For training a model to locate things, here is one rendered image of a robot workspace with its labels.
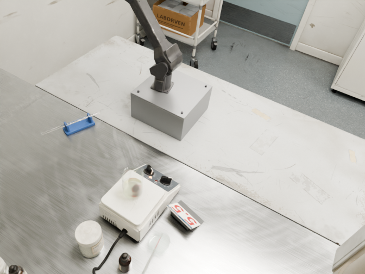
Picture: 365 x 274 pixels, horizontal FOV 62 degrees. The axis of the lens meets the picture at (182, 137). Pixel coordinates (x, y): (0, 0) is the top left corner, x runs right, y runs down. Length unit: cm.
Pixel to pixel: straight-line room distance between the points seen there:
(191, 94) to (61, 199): 52
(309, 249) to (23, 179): 81
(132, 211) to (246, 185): 37
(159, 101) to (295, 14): 270
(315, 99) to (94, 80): 221
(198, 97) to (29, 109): 58
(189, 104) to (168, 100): 7
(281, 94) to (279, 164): 191
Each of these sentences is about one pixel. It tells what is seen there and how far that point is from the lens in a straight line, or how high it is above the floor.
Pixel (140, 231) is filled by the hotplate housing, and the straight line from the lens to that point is 77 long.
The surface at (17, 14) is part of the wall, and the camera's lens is 222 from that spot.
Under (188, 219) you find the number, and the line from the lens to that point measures 84.
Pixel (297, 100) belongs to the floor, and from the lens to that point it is 293.
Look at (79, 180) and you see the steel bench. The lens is 94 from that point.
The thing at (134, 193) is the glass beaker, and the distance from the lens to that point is 76.
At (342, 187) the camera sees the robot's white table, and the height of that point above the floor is 90.
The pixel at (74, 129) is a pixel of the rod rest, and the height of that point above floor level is 91.
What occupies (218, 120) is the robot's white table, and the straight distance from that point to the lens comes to 113.
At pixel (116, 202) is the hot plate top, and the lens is 78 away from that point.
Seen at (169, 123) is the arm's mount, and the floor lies 96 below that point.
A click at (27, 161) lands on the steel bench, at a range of 102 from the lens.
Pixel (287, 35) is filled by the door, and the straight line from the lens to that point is 364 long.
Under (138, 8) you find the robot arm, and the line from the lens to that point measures 96.
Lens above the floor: 166
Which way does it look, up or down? 47 degrees down
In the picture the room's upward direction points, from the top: 9 degrees clockwise
